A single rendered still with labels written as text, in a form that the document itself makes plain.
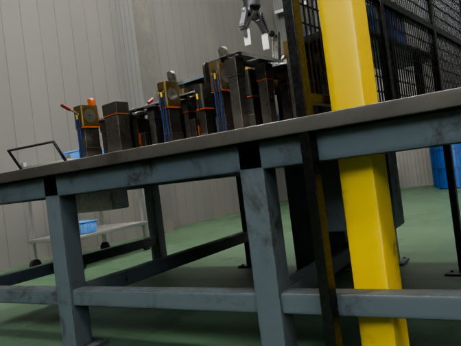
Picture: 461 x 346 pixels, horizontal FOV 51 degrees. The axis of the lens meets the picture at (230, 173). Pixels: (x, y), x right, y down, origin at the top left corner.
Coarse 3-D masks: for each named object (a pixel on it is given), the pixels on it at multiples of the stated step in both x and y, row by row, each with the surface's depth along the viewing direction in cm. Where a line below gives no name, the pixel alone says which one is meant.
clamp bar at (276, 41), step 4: (272, 32) 219; (276, 32) 221; (272, 36) 220; (276, 36) 221; (272, 40) 222; (276, 40) 221; (280, 40) 222; (272, 44) 222; (276, 44) 220; (280, 44) 222; (272, 48) 222; (276, 48) 222; (280, 48) 221; (272, 52) 222; (276, 52) 221; (280, 52) 221; (272, 56) 221; (276, 56) 221; (280, 56) 220
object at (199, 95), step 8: (200, 88) 206; (208, 88) 208; (200, 96) 206; (208, 96) 208; (200, 104) 206; (208, 104) 207; (200, 112) 208; (208, 112) 208; (200, 120) 206; (208, 120) 207; (208, 128) 206
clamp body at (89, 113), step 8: (80, 112) 257; (88, 112) 260; (96, 112) 264; (80, 120) 257; (88, 120) 259; (96, 120) 263; (80, 128) 258; (88, 128) 259; (96, 128) 263; (80, 136) 260; (88, 136) 259; (96, 136) 263; (80, 144) 258; (88, 144) 258; (96, 144) 262; (80, 152) 259; (88, 152) 257; (96, 152) 261
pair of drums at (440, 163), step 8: (456, 144) 737; (432, 152) 823; (440, 152) 753; (456, 152) 738; (432, 160) 826; (440, 160) 755; (456, 160) 738; (432, 168) 830; (440, 168) 757; (456, 168) 738; (440, 176) 759; (456, 176) 739; (440, 184) 762; (456, 184) 739
